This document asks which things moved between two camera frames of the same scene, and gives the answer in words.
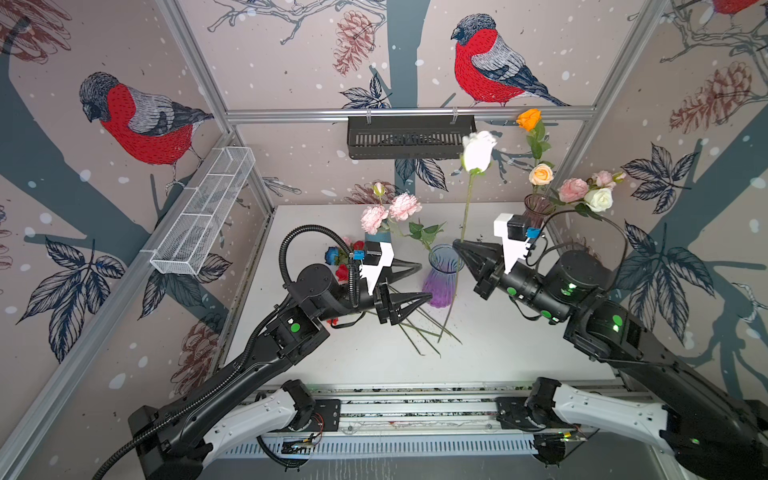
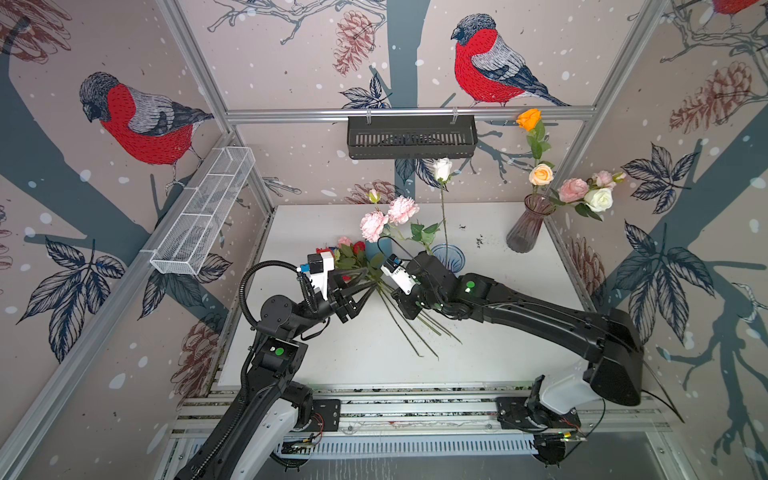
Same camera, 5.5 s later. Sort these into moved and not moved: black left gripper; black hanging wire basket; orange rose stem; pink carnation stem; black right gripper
Moved: black right gripper; black left gripper
Not moved: black hanging wire basket; orange rose stem; pink carnation stem
